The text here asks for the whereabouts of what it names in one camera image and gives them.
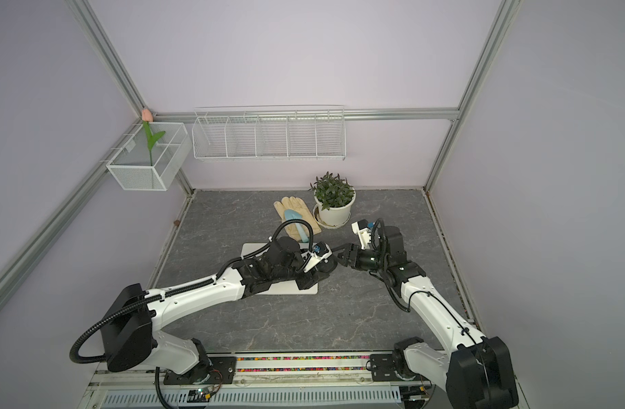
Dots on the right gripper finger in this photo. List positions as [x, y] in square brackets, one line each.
[339, 249]
[342, 260]

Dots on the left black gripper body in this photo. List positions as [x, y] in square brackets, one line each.
[305, 280]

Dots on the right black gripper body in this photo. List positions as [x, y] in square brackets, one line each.
[363, 260]

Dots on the silver laptop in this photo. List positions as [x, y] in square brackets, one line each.
[251, 250]

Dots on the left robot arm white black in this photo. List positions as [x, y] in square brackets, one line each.
[131, 333]

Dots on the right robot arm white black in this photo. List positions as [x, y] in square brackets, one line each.
[474, 371]

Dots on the white plant pot saucer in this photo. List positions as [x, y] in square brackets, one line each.
[320, 222]

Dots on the white pot with green plant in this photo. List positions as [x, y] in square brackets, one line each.
[334, 196]

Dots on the light blue garden trowel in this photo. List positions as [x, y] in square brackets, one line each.
[296, 231]

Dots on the beige work glove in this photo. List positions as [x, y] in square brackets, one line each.
[292, 207]

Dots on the artificial pink tulip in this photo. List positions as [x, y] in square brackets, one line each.
[151, 137]

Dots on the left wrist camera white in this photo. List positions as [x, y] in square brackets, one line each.
[318, 258]

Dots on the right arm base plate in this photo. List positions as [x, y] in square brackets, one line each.
[382, 368]

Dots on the white wire wall shelf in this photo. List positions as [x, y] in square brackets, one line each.
[294, 132]

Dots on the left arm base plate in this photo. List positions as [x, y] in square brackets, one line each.
[219, 370]

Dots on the white mesh wall basket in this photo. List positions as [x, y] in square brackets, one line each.
[130, 165]

